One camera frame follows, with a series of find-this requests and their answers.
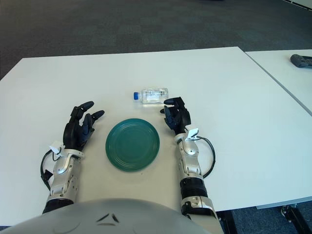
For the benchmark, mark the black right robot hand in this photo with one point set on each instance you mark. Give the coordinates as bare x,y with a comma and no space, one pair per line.
181,117

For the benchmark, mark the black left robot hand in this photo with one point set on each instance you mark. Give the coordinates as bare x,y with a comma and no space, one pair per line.
73,131

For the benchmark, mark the clear bottle with blue cap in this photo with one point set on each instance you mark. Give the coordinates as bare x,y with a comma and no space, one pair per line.
153,95

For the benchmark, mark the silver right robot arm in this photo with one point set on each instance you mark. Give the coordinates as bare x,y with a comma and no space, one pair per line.
192,165

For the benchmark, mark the green round plate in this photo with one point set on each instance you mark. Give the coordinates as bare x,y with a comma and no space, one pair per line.
132,145

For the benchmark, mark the grey robot torso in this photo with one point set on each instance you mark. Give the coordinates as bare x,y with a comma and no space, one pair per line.
102,219

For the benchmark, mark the grey handheld controller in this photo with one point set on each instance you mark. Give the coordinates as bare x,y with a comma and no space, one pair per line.
301,60

